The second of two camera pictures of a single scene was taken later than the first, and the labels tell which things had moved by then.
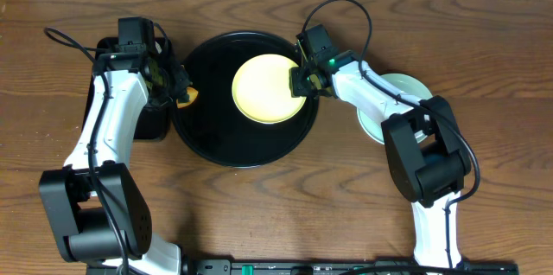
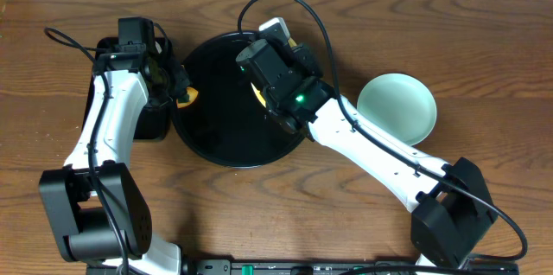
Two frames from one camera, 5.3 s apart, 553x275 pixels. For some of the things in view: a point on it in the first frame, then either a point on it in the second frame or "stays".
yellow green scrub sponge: [193, 96] stays
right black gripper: [295, 76] → [308, 59]
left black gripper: [180, 83] stays
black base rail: [320, 267] stays
